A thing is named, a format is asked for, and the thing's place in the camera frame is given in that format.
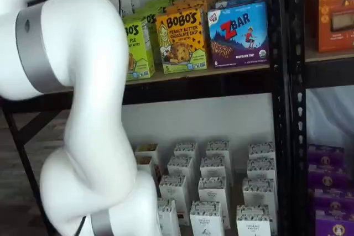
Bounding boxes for green Bobo's apple pie box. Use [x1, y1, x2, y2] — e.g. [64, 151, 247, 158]
[123, 16, 157, 81]
[145, 0, 180, 9]
[134, 6, 166, 65]

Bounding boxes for wooden shelf board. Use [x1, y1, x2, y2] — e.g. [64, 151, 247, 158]
[124, 63, 270, 85]
[305, 49, 354, 63]

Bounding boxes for black metal shelf rack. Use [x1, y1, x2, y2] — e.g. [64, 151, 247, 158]
[287, 0, 354, 236]
[121, 0, 290, 236]

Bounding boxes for yellow label oatmeal box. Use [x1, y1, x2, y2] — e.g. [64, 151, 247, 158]
[135, 155, 155, 176]
[134, 143, 160, 160]

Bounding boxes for white patterned pantry box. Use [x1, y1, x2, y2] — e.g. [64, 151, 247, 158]
[159, 174, 188, 207]
[246, 158, 276, 182]
[247, 141, 275, 162]
[157, 198, 182, 236]
[205, 139, 231, 162]
[236, 204, 272, 236]
[173, 142, 200, 162]
[166, 155, 195, 182]
[242, 177, 275, 209]
[189, 200, 226, 236]
[197, 176, 226, 207]
[199, 156, 226, 182]

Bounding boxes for large orange box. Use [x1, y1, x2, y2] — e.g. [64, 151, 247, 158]
[305, 0, 354, 53]

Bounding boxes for purple snack box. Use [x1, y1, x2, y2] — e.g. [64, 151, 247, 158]
[307, 144, 345, 165]
[315, 209, 354, 236]
[312, 187, 354, 212]
[308, 164, 348, 190]

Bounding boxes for white patterned cartons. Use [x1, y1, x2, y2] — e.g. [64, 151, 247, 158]
[132, 136, 279, 236]

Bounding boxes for white plastic sheet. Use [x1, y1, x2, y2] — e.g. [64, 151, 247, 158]
[305, 88, 354, 148]

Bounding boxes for black metal table frame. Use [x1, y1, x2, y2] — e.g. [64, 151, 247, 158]
[0, 102, 74, 236]

